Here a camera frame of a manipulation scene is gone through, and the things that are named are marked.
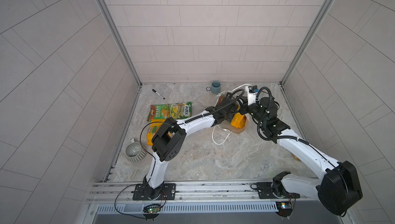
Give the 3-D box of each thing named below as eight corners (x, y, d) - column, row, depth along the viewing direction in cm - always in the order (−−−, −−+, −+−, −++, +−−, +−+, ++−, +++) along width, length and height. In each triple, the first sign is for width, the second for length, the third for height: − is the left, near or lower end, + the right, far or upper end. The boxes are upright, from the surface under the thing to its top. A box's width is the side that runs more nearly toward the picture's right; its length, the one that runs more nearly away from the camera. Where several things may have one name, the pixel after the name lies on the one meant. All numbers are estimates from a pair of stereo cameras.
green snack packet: (169, 118, 99) (168, 115, 96) (171, 105, 106) (170, 101, 103) (191, 118, 99) (190, 115, 96) (192, 105, 106) (191, 101, 103)
